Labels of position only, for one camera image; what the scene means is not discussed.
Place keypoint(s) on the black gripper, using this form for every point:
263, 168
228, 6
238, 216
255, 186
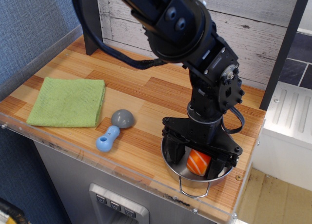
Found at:
210, 137

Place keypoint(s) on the orange white salmon sushi toy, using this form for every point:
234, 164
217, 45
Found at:
198, 163

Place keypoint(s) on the stainless steel pot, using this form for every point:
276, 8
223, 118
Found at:
186, 178

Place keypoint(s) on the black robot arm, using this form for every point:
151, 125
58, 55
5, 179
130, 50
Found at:
182, 31

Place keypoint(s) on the clear acrylic table edge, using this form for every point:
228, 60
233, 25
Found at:
73, 168

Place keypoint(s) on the blue grey toy scoop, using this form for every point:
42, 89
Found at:
121, 119

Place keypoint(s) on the white ribbed appliance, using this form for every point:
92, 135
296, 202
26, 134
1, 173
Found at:
284, 147

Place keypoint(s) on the silver control panel with buttons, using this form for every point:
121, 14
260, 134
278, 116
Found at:
112, 208

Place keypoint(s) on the green folded cloth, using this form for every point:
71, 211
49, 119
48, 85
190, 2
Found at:
68, 103

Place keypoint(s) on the yellow black object at corner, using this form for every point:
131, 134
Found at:
10, 214

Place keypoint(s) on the dark right frame post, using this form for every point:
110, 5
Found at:
291, 31

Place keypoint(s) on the dark frame post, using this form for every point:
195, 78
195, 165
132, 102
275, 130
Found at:
89, 10
291, 31

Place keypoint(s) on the dark left frame post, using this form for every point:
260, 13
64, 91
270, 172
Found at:
89, 10

